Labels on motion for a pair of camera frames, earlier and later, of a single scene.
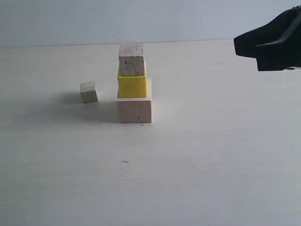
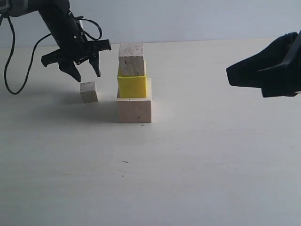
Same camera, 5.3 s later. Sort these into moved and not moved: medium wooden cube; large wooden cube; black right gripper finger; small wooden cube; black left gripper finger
Moved: black right gripper finger; black left gripper finger
Not moved: small wooden cube; medium wooden cube; large wooden cube
